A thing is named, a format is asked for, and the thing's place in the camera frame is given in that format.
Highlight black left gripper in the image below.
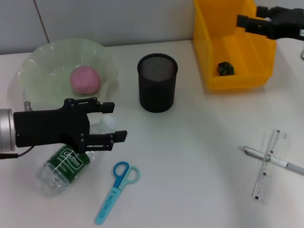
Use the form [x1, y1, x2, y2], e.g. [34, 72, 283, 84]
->
[13, 97, 128, 154]

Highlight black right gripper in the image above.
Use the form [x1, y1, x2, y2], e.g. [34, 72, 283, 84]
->
[237, 6, 304, 41]

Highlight pink peach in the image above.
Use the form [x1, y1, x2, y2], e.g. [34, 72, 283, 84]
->
[69, 66, 101, 95]

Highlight green plastic wrapper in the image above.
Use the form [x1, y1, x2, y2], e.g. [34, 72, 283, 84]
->
[217, 61, 236, 76]

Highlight clear green-label water bottle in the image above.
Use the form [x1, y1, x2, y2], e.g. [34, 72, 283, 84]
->
[36, 116, 115, 197]

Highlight black mesh pen cup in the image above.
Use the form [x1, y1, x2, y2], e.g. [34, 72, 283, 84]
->
[137, 53, 179, 114]

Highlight blue scissors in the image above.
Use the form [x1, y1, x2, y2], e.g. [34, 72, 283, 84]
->
[95, 161, 141, 226]

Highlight pale green glass fruit plate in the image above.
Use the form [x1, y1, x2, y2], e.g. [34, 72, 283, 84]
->
[17, 38, 119, 110]

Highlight grey white pen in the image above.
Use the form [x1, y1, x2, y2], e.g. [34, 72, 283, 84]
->
[238, 145, 304, 176]

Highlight clear plastic ruler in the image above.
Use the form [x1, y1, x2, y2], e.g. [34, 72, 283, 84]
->
[252, 129, 288, 205]

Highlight yellow plastic bin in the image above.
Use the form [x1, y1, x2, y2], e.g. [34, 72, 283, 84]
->
[192, 0, 277, 91]

